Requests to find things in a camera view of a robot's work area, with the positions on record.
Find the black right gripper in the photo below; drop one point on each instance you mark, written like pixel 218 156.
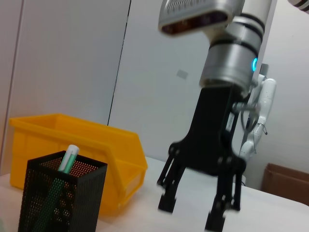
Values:
pixel 212 135

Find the gray wall label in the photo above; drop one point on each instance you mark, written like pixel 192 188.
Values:
pixel 182 74

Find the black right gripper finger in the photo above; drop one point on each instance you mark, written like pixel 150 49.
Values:
pixel 167 203
pixel 216 221

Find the metal plug on right gripper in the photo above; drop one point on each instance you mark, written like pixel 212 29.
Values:
pixel 243 106

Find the brown cardboard box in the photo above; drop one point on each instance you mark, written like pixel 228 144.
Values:
pixel 287 183

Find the green pen with white cap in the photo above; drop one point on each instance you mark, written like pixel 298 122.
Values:
pixel 70 157

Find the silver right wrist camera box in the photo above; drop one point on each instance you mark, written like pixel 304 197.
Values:
pixel 193 17

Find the yellow plastic bin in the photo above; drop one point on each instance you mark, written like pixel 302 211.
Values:
pixel 72 130

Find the black mesh pen holder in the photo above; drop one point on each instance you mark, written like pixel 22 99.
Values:
pixel 79 193

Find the white and silver right robot arm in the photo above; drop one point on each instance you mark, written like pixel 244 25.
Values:
pixel 229 62

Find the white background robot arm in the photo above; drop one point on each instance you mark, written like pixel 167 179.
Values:
pixel 268 96

